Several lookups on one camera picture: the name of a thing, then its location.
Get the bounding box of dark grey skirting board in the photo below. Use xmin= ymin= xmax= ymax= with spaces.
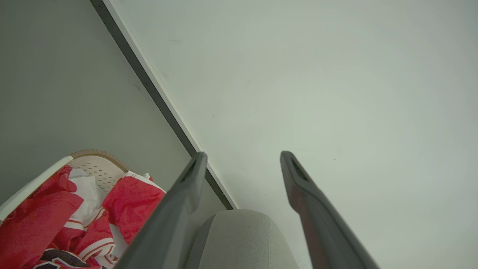
xmin=89 ymin=0 xmax=238 ymax=210

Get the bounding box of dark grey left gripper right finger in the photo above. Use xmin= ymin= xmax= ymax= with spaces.
xmin=280 ymin=151 xmax=380 ymax=269

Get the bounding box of white perforated laundry basket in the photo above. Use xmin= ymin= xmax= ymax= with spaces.
xmin=0 ymin=149 xmax=131 ymax=225

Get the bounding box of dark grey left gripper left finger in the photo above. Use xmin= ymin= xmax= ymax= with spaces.
xmin=114 ymin=151 xmax=208 ymax=269

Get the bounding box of red jersey with striped trim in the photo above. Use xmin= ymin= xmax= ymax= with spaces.
xmin=0 ymin=166 xmax=167 ymax=269

